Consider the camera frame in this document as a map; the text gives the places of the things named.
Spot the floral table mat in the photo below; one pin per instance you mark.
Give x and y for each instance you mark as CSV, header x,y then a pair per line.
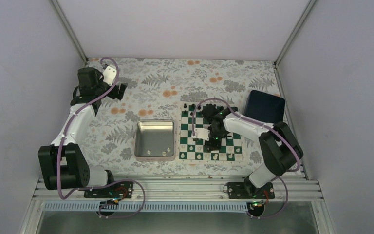
x,y
156,89

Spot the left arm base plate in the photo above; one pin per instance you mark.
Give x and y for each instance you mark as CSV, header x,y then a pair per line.
x,y
118,191

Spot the aluminium frame rail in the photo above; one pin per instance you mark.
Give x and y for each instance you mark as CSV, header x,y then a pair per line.
x,y
215,190

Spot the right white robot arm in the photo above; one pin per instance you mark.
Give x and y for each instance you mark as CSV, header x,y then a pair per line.
x,y
280,149

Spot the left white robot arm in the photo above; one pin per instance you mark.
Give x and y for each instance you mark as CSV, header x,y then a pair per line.
x,y
62,162

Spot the dark blue box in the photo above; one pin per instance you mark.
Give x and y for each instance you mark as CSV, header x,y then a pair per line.
x,y
264,107

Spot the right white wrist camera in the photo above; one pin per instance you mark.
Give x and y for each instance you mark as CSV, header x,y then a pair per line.
x,y
201,133

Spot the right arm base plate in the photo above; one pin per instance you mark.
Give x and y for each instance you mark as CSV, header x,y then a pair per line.
x,y
242,190

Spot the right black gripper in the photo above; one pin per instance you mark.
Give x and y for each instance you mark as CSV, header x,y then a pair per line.
x,y
215,146

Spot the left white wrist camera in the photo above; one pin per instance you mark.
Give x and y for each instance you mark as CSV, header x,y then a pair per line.
x,y
109,74

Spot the green white chessboard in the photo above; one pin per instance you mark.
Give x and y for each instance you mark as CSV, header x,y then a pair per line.
x,y
231,153

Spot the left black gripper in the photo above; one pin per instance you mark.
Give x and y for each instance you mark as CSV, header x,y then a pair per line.
x,y
114,95

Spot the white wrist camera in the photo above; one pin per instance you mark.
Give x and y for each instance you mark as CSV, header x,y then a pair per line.
x,y
201,133
109,74

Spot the metal tray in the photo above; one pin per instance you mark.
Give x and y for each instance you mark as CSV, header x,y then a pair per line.
x,y
155,141

